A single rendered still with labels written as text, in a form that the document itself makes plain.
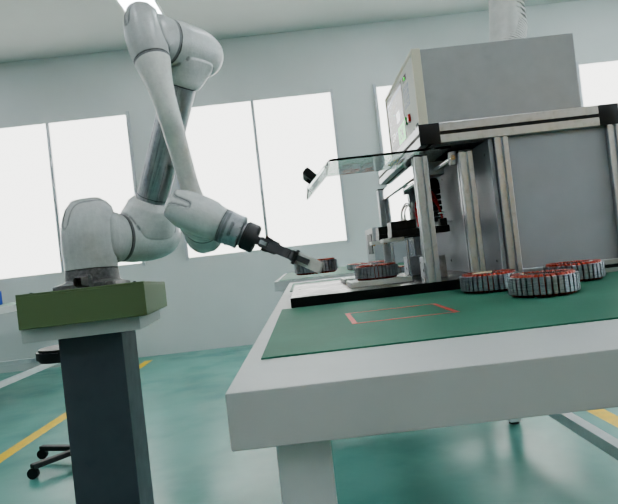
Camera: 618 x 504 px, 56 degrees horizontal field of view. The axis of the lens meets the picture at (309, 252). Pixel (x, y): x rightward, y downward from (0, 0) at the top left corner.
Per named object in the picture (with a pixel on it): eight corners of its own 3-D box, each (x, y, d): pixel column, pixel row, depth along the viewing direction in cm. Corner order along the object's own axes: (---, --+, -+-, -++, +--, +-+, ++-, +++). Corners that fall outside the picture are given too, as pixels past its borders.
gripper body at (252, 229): (238, 247, 154) (270, 261, 154) (235, 247, 145) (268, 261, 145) (250, 221, 154) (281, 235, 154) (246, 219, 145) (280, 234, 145)
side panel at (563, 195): (511, 284, 125) (494, 137, 126) (506, 283, 128) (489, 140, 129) (637, 269, 126) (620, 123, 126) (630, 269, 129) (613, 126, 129)
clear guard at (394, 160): (307, 188, 127) (304, 162, 127) (306, 199, 151) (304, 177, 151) (454, 172, 127) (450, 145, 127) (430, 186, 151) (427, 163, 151)
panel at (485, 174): (502, 274, 126) (486, 139, 127) (434, 269, 192) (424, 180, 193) (507, 274, 126) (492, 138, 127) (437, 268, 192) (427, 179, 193)
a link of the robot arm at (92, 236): (52, 273, 174) (46, 201, 175) (106, 270, 188) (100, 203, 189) (81, 268, 164) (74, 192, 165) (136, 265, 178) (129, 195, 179)
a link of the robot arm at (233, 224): (212, 241, 145) (234, 250, 145) (227, 207, 145) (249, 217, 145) (218, 242, 154) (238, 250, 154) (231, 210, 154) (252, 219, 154)
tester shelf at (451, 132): (420, 145, 125) (418, 124, 125) (379, 185, 193) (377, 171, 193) (620, 123, 126) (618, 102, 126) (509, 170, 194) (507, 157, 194)
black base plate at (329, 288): (291, 308, 127) (290, 298, 127) (295, 291, 191) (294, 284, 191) (502, 284, 127) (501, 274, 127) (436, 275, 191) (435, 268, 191)
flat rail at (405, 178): (418, 174, 128) (416, 160, 128) (381, 201, 190) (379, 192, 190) (423, 173, 128) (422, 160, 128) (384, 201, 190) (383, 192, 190)
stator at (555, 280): (572, 288, 100) (570, 266, 100) (588, 293, 89) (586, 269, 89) (505, 294, 103) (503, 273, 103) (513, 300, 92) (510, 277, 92)
